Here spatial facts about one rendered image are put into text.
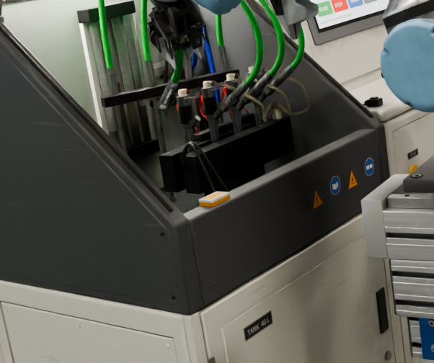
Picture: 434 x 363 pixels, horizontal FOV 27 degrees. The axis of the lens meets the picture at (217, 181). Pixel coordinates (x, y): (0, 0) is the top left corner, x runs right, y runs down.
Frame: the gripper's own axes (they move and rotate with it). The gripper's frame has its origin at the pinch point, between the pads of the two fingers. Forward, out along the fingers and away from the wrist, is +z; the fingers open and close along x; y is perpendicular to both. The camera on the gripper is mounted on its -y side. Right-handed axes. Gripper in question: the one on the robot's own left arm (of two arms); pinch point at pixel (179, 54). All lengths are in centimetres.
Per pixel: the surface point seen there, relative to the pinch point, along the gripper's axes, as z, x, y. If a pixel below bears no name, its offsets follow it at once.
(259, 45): 10.9, 17.4, -2.5
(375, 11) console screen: 59, 65, -32
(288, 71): 27.6, 24.9, -5.2
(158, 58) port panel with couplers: 43, 5, -34
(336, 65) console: 52, 44, -17
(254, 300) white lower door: 22.9, -6.4, 40.8
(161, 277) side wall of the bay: 8.8, -20.6, 35.1
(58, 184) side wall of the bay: 8.2, -29.7, 9.7
